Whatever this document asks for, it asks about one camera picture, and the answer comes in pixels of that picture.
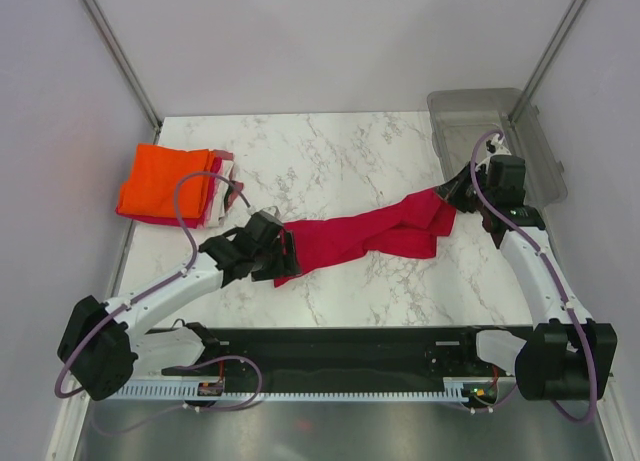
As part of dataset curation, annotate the right aluminium frame post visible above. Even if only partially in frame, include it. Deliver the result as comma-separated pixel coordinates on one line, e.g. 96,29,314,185
508,0,590,124

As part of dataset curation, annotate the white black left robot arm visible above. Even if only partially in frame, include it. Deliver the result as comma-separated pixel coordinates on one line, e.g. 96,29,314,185
57,210,301,401

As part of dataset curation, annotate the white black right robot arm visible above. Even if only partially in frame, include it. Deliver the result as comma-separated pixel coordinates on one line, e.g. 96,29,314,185
436,154,618,405

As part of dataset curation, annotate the left aluminium frame post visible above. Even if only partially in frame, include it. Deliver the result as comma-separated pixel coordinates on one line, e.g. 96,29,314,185
79,0,163,135

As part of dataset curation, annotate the folded pink white shirts stack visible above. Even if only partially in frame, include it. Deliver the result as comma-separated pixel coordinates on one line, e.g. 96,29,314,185
132,150,243,229

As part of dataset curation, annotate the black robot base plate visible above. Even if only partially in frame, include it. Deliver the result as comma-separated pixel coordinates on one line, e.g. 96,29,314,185
192,327,509,391

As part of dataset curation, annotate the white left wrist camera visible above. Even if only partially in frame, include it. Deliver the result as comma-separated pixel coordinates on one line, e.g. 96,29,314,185
247,206,281,220

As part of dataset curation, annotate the crimson red t shirt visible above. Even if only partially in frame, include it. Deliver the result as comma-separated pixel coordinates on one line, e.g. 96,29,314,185
285,188,456,275

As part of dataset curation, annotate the white slotted cable duct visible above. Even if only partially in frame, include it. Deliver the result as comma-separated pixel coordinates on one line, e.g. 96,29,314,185
111,378,498,403

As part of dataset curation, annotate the aluminium frame post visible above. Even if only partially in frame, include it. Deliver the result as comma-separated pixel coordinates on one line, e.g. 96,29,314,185
79,0,163,135
508,0,590,124

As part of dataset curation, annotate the clear grey plastic bin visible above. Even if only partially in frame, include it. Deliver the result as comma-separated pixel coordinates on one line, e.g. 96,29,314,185
427,88,567,209

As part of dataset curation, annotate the folded orange t shirt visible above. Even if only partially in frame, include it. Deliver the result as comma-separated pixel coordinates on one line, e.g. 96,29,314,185
115,144,215,227

